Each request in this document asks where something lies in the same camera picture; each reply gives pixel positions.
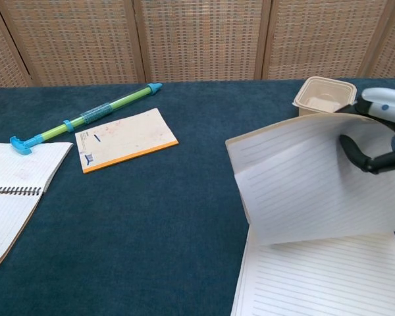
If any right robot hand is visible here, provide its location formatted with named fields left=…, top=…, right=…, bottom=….
left=335, top=87, right=395, bottom=175

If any beige lined notepad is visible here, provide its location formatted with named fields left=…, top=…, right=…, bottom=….
left=224, top=112, right=395, bottom=316

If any open spiral lined notebook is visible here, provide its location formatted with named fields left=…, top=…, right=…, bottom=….
left=0, top=141, right=74, bottom=271

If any beige plastic food container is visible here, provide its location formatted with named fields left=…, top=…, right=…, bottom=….
left=291, top=76, right=357, bottom=118

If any woven rattan folding screen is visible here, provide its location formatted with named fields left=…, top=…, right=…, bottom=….
left=0, top=0, right=395, bottom=89

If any white orange-edged notepad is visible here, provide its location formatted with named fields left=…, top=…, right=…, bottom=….
left=74, top=107, right=179, bottom=174

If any green blue water pump toy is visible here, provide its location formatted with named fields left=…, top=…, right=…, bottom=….
left=9, top=82, right=163, bottom=156

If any dark teal tablecloth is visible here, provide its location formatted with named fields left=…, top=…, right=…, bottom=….
left=0, top=76, right=395, bottom=316

